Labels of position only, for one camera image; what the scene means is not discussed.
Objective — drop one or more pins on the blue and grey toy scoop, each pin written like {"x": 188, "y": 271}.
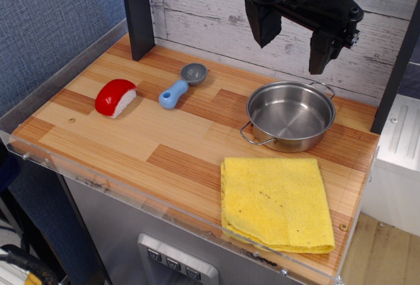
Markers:
{"x": 190, "y": 75}

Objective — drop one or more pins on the dark vertical post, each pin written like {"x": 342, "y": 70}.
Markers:
{"x": 398, "y": 71}
{"x": 140, "y": 27}

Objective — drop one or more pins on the clear acrylic front guard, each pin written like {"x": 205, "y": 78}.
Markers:
{"x": 301, "y": 273}

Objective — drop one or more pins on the yellow and black object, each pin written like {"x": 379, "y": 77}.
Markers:
{"x": 16, "y": 269}

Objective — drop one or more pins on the stainless steel toy fridge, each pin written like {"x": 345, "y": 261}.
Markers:
{"x": 114, "y": 226}

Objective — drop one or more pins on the yellow folded cloth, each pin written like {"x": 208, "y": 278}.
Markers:
{"x": 279, "y": 203}

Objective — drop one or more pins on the white aluminium frame block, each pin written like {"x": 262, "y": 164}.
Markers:
{"x": 392, "y": 191}

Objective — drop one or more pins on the stainless steel pot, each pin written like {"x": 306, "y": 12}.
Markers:
{"x": 289, "y": 116}

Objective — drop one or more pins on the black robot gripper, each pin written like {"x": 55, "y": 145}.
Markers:
{"x": 338, "y": 18}

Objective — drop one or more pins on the silver dispenser button panel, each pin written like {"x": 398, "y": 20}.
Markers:
{"x": 153, "y": 250}

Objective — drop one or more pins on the red and white toy sushi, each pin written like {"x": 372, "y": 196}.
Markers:
{"x": 114, "y": 97}

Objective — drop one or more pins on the dark right vertical post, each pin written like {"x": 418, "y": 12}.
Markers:
{"x": 398, "y": 71}

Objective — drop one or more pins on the dark left vertical post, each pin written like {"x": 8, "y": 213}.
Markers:
{"x": 140, "y": 27}

